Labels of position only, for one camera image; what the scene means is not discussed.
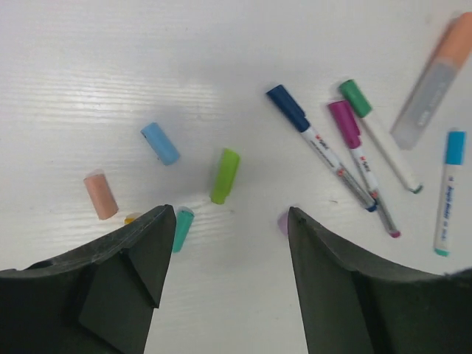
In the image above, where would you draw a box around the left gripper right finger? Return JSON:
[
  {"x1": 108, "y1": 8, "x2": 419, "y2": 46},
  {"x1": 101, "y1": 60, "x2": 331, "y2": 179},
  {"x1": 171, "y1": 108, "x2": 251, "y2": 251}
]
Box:
[{"x1": 288, "y1": 207, "x2": 471, "y2": 353}]

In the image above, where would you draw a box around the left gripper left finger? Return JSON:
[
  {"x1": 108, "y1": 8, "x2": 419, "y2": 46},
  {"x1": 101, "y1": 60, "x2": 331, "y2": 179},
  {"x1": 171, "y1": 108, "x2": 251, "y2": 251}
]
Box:
[{"x1": 1, "y1": 205, "x2": 176, "y2": 353}]

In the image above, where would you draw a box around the small orange pen cap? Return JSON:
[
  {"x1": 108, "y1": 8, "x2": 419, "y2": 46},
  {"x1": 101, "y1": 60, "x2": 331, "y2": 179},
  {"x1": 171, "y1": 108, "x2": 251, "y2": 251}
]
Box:
[{"x1": 83, "y1": 170, "x2": 119, "y2": 220}]

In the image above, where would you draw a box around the teal pen cap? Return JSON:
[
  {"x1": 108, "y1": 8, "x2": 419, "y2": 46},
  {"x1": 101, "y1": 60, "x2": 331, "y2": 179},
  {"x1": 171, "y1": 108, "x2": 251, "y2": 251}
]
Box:
[{"x1": 172, "y1": 207, "x2": 195, "y2": 253}]

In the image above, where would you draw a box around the blue pen cap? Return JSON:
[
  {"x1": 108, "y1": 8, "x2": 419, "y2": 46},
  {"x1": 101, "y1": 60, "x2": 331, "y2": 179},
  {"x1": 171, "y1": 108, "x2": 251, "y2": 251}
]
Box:
[{"x1": 140, "y1": 122, "x2": 180, "y2": 166}]

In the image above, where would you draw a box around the lime green pen cap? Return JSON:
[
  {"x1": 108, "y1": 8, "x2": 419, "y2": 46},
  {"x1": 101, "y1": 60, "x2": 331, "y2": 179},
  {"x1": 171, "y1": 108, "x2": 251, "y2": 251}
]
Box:
[{"x1": 210, "y1": 147, "x2": 240, "y2": 205}]

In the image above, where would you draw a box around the light blue cap pen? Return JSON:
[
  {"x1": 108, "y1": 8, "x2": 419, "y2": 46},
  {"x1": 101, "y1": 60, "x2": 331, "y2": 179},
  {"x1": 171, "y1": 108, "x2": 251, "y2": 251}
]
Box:
[{"x1": 433, "y1": 129, "x2": 467, "y2": 257}]

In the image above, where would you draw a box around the green cap marker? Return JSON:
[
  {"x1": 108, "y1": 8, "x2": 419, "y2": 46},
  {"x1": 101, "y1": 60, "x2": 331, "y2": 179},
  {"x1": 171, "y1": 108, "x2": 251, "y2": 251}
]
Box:
[{"x1": 339, "y1": 79, "x2": 423, "y2": 194}]

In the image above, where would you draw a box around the orange cap highlighter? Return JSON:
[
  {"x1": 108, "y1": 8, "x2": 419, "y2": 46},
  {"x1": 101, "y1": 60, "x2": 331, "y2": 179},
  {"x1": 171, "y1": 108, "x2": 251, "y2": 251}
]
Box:
[{"x1": 391, "y1": 12, "x2": 471, "y2": 150}]

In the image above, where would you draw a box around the pink highlighter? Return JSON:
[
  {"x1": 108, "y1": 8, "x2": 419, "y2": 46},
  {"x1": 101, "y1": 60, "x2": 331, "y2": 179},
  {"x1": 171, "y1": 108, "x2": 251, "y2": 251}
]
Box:
[{"x1": 277, "y1": 210, "x2": 288, "y2": 237}]

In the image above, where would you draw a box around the magenta cap marker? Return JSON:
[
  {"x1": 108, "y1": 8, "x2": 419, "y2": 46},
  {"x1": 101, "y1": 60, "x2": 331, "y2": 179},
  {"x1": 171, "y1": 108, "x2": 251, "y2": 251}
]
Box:
[{"x1": 327, "y1": 100, "x2": 401, "y2": 238}]

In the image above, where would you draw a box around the blue cap marker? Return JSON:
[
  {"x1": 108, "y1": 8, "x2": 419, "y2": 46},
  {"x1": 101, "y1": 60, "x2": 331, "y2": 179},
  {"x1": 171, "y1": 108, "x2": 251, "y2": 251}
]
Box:
[{"x1": 265, "y1": 85, "x2": 377, "y2": 212}]

